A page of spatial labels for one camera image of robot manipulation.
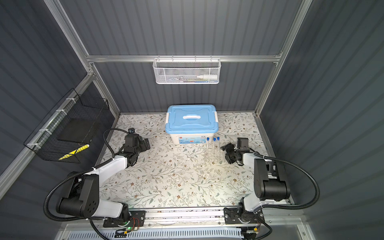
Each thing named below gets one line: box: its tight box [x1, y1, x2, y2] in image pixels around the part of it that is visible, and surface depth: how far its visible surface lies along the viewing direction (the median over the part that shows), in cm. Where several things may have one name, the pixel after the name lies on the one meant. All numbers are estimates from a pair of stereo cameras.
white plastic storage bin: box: [169, 133, 215, 145], surface depth 98 cm
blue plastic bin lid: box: [165, 104, 219, 134], surface depth 95 cm
